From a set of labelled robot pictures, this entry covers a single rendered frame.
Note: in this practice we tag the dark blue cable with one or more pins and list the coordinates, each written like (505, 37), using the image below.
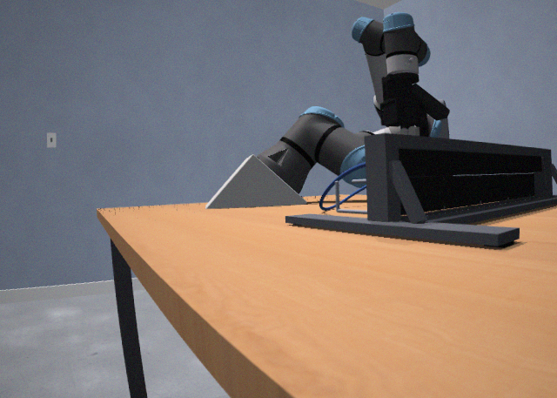
(333, 183)

